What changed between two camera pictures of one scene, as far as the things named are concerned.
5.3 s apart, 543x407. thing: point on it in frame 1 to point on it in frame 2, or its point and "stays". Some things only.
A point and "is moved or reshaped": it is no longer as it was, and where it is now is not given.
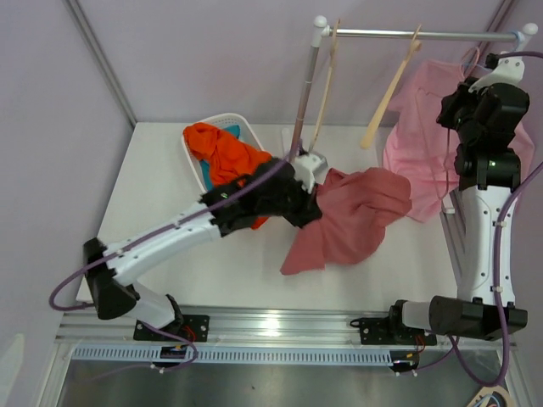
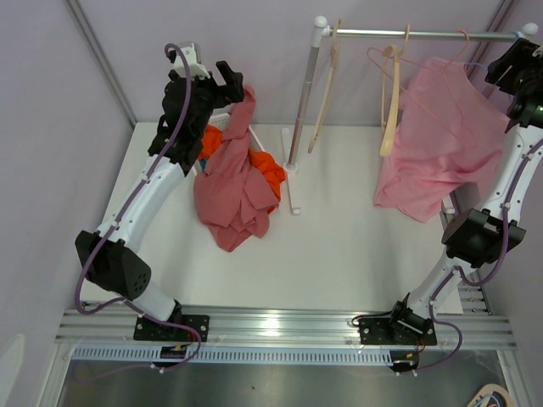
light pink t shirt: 421,148 stays
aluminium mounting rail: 247,330 stays
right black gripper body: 457,114 to 523,76
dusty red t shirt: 355,212 to 232,202
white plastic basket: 222,121 stays
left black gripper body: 293,204 to 221,97
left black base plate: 194,328 stays
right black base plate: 388,331 stays
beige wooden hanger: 329,75 stays
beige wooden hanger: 415,47 is moved or reshaped
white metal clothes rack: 321,32 stays
